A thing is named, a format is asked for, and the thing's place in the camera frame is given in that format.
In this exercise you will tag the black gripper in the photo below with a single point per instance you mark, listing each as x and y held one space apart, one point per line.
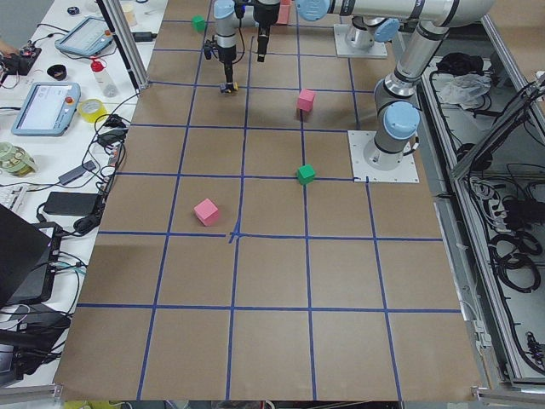
263 21
228 60

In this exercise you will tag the yellow push button switch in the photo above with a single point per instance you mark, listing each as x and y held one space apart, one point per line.
228 88

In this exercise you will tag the pink plastic bin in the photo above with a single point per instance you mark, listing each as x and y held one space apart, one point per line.
284 12

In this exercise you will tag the green cube near bin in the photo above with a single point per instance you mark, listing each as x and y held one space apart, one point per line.
199 23

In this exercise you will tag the pink cube centre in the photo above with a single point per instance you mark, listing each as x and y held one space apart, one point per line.
305 100

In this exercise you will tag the pink cube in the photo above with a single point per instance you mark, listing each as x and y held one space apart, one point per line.
305 100
207 212

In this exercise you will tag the black power adapter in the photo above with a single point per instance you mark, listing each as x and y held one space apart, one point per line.
144 37

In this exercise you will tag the white plastic cup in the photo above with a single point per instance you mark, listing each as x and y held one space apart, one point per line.
129 13

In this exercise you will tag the squeeze bottle red cap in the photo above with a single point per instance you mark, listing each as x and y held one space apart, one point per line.
103 78

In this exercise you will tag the green cube near base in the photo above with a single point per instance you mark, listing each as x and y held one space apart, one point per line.
305 174

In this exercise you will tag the teach pendant far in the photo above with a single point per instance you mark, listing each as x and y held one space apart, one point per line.
88 38

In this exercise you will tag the teach pendant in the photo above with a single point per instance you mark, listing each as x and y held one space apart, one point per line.
88 38
47 110

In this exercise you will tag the yellow tape roll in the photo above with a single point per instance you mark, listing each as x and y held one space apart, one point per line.
92 110

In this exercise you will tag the pink cube far left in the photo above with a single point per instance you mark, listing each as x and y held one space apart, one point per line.
207 212

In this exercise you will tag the black bowl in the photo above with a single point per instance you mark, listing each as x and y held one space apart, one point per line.
57 72

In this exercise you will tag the teach pendant near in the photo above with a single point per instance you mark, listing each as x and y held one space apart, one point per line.
47 110

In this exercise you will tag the green glass jar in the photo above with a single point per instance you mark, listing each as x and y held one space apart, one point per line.
16 161

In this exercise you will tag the black laptop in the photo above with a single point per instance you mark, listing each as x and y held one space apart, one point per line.
28 254

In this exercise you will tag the aluminium frame post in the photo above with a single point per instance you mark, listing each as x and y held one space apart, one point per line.
112 13

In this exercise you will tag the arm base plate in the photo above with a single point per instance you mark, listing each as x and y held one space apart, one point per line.
352 42
369 164

